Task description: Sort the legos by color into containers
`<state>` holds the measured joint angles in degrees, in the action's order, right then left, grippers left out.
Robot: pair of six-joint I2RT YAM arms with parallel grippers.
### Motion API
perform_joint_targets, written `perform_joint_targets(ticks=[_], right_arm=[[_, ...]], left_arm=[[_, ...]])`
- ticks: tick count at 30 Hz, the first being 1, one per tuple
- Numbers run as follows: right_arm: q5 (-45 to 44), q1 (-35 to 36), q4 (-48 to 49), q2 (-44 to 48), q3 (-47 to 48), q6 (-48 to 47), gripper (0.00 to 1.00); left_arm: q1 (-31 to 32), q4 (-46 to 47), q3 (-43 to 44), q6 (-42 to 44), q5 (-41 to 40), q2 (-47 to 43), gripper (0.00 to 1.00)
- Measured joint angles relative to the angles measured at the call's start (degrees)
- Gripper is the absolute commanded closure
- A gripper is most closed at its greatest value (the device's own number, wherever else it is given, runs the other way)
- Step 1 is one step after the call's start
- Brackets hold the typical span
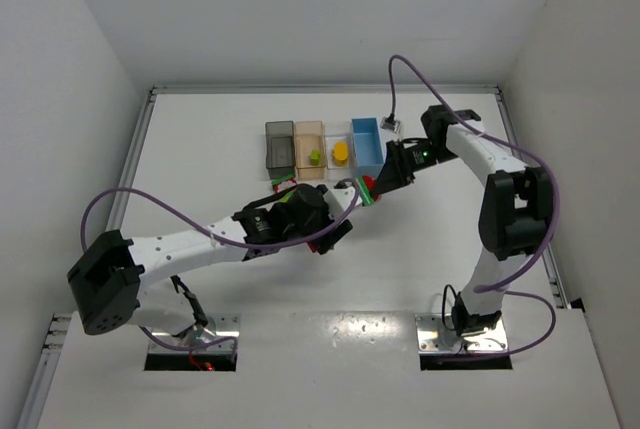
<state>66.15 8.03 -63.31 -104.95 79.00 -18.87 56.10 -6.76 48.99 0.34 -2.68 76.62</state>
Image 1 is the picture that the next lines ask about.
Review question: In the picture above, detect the dark green lego brick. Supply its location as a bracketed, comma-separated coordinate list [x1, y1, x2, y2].
[356, 176, 376, 206]

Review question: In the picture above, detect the red white green lego stack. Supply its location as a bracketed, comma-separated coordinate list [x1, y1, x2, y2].
[271, 175, 298, 195]

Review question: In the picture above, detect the small lime green lego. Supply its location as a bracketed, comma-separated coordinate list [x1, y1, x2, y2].
[309, 149, 322, 167]

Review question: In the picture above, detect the yellow round lego piece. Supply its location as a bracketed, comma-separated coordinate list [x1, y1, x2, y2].
[332, 141, 349, 167]

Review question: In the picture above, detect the red curved lego piece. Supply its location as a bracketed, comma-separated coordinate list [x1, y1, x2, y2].
[362, 175, 376, 192]

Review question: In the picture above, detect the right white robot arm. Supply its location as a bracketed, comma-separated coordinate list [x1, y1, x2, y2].
[370, 105, 554, 336]

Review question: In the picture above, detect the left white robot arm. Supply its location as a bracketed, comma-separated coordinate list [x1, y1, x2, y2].
[67, 180, 363, 352]

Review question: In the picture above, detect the blue container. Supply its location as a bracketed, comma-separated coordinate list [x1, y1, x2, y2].
[351, 118, 385, 177]

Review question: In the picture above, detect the grey transparent container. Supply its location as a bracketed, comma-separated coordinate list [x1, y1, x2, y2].
[265, 121, 295, 179]

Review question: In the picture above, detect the clear transparent container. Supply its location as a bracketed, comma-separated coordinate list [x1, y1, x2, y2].
[324, 121, 355, 170]

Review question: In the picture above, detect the orange transparent container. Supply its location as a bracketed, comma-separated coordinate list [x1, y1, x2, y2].
[294, 121, 326, 181]

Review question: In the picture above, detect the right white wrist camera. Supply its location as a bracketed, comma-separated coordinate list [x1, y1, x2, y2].
[380, 116, 403, 137]

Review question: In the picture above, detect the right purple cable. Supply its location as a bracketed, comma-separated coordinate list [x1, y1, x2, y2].
[382, 54, 561, 363]

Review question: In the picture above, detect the purple cable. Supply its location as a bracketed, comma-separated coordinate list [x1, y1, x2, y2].
[382, 54, 561, 363]
[79, 178, 361, 365]

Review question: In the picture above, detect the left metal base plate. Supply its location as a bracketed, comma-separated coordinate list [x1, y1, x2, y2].
[145, 313, 241, 356]

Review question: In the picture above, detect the metal base plate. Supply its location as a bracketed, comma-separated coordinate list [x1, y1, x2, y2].
[145, 313, 241, 356]
[415, 313, 509, 357]

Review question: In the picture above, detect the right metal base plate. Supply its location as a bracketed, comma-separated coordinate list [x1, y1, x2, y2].
[415, 313, 509, 357]

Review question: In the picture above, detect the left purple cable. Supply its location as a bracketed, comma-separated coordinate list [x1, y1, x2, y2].
[79, 178, 361, 365]

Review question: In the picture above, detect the left aluminium frame rail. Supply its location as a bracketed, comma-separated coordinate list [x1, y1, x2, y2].
[105, 87, 157, 231]

